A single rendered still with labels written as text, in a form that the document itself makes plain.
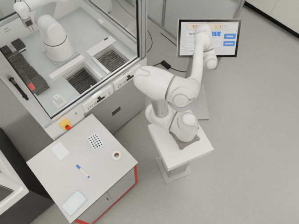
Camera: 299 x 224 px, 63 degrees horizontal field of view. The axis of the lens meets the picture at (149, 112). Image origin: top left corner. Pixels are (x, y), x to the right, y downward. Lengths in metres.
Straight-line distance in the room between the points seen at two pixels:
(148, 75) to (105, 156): 0.95
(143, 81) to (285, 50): 3.09
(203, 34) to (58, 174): 1.41
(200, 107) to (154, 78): 1.89
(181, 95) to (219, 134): 1.88
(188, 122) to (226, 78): 1.81
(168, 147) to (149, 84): 0.81
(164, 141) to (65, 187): 0.80
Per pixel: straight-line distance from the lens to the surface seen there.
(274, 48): 4.01
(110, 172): 1.91
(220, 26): 2.23
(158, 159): 2.69
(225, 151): 2.89
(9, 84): 1.50
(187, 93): 1.12
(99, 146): 1.97
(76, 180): 1.94
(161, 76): 1.17
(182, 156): 1.86
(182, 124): 1.68
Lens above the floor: 2.59
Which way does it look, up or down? 62 degrees down
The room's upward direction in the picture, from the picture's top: 3 degrees clockwise
